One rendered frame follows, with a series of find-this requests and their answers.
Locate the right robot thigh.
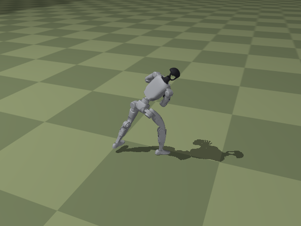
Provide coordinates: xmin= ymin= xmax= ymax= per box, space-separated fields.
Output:
xmin=144 ymin=108 xmax=166 ymax=132

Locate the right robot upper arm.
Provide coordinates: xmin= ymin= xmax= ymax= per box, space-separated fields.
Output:
xmin=159 ymin=88 xmax=173 ymax=107

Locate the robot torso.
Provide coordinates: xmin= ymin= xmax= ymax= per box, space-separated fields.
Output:
xmin=135 ymin=74 xmax=170 ymax=113

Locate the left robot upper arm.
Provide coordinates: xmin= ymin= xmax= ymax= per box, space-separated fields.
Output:
xmin=145 ymin=72 xmax=161 ymax=83

